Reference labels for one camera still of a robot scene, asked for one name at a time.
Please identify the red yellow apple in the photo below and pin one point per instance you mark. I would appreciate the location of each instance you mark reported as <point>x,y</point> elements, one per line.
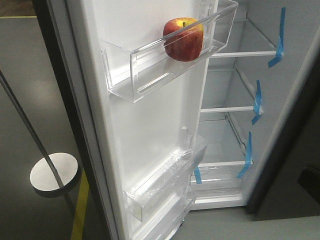
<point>187,45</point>

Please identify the white open fridge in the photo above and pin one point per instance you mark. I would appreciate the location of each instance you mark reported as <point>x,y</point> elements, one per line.
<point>252,86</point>

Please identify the dark grey right fridge door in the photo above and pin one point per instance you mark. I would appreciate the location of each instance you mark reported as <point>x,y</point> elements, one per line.
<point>289,186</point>

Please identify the upper clear door bin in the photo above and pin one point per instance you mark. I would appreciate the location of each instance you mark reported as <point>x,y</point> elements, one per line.
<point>135,72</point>

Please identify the clear door bin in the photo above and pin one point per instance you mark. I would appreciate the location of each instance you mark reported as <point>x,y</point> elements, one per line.
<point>166,218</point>
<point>171,176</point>
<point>135,72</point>

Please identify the middle clear door bin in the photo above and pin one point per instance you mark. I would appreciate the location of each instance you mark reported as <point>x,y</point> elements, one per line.
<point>171,176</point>

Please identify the clear crisper drawer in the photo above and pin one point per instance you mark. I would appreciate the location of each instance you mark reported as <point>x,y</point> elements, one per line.
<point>217,179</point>

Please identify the lower clear door bin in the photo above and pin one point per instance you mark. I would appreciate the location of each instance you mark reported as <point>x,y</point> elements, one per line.
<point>166,218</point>

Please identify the silver pole stand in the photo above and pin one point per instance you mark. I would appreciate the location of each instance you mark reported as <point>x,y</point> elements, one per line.
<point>53,171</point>

